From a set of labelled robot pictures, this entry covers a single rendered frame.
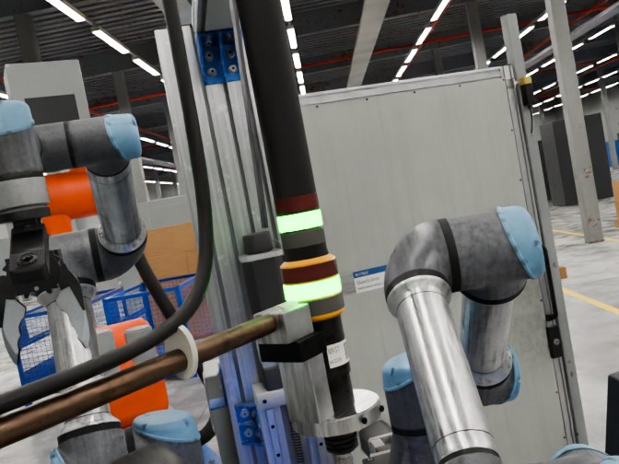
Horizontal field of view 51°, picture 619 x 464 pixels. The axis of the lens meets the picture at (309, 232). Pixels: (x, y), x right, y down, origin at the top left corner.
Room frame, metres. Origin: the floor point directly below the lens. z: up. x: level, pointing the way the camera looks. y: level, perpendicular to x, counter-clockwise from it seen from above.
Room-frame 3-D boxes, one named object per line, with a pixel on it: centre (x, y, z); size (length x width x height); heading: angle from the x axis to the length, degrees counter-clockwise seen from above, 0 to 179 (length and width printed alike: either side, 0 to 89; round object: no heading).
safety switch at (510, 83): (2.62, -0.93, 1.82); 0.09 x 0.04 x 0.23; 106
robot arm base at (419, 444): (1.31, -0.15, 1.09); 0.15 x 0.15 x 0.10
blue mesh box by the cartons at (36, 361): (7.34, 2.82, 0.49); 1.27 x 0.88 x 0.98; 178
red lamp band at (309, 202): (0.50, 0.01, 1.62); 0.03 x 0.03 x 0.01
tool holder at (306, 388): (0.49, 0.01, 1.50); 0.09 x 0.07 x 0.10; 141
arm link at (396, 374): (1.31, -0.16, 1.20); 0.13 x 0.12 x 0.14; 88
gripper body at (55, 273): (0.94, 0.40, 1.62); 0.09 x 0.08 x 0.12; 16
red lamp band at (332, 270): (0.50, 0.01, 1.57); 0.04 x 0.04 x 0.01
